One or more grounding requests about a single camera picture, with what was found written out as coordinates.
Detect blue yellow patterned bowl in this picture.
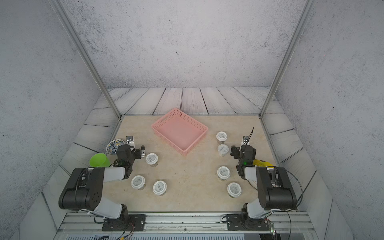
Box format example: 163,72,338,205
106,139,126,155

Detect aluminium frame post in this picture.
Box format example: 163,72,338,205
50,0,122,120
259,0,316,120

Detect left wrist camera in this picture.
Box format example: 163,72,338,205
126,136,136,151

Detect yogurt cup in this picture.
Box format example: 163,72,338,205
217,144,230,157
217,166,231,181
131,175,146,191
216,131,228,145
227,182,242,198
146,153,159,167
153,180,167,196

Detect yellow banana bunch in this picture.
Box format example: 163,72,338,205
253,160,274,168

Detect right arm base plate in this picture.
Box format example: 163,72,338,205
222,214,270,231

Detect green plastic cup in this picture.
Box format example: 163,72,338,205
89,153,111,168

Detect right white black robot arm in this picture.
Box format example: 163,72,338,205
230,144,298,220

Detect left aluminium frame post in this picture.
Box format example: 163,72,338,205
50,0,122,120

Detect aluminium front rail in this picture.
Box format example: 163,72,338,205
54,212,318,240

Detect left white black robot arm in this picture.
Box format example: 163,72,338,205
58,145,146,220

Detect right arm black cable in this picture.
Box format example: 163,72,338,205
245,127,304,240

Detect pink perforated plastic basket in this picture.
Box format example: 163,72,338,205
151,108,209,156

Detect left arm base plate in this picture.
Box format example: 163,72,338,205
102,214,147,232

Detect right aluminium frame post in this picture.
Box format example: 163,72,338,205
259,0,316,120

